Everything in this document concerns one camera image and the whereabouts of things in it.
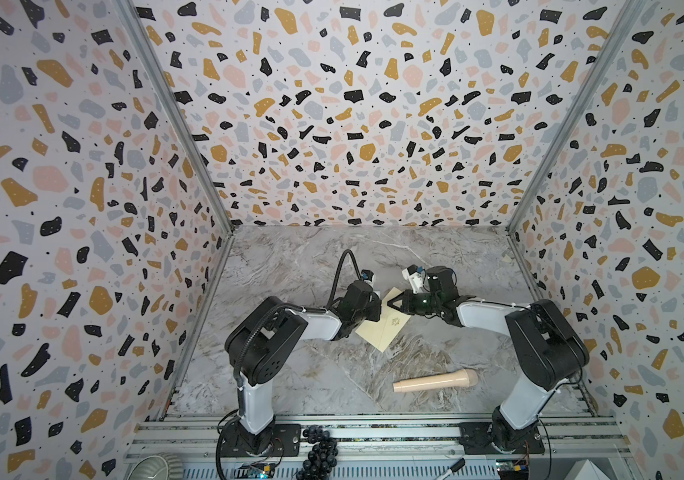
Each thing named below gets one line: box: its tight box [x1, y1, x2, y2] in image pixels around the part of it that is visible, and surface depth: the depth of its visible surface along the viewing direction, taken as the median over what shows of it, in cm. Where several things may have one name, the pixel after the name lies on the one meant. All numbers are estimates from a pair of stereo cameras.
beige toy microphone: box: [392, 369, 479, 393], surface depth 83 cm
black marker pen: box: [435, 458, 466, 480], surface depth 72 cm
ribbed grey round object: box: [127, 452, 184, 480], surface depth 70 cm
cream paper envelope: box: [355, 287, 411, 353], surface depth 94 cm
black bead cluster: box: [296, 425, 339, 480], surface depth 70 cm
